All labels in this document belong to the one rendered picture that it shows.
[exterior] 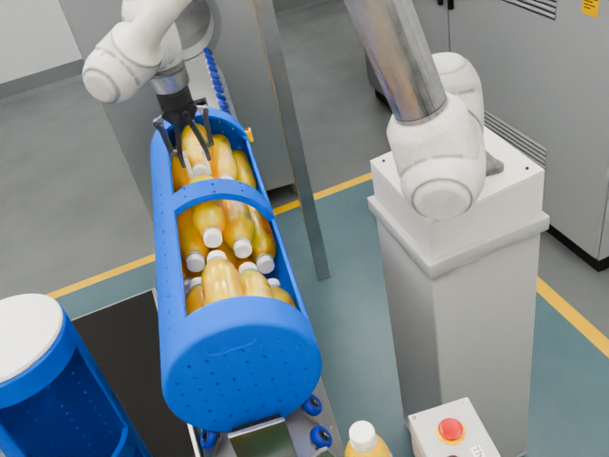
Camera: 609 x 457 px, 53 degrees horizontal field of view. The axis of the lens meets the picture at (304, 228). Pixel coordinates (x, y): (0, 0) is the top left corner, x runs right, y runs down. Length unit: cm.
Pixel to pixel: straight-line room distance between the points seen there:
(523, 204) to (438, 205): 36
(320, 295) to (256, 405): 168
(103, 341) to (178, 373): 171
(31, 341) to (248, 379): 57
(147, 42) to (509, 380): 133
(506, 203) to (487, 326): 38
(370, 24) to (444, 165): 27
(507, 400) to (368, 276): 111
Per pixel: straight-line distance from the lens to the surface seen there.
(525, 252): 156
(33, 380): 147
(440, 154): 112
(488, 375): 181
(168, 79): 139
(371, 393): 241
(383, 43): 104
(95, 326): 286
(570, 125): 260
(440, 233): 136
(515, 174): 144
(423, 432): 99
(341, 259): 296
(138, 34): 120
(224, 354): 106
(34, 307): 158
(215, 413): 116
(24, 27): 604
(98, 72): 120
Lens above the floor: 193
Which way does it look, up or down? 37 degrees down
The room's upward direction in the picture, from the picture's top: 13 degrees counter-clockwise
